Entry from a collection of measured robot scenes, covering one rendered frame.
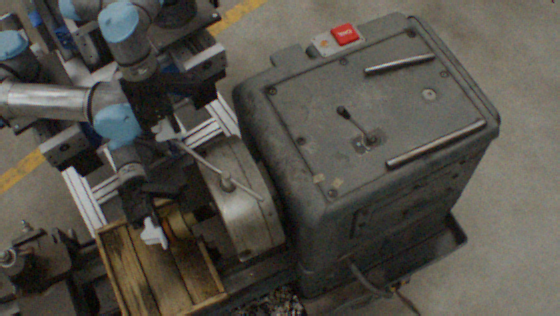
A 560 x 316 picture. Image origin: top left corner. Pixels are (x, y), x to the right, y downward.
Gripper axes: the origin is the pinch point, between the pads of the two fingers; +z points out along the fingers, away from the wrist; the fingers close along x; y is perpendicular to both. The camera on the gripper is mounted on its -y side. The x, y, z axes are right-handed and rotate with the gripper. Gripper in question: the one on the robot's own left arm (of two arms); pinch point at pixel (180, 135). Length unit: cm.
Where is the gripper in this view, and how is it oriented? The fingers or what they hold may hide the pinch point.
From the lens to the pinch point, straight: 125.7
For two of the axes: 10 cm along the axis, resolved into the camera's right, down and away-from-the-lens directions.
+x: 4.1, 6.1, -6.8
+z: 2.0, 6.6, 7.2
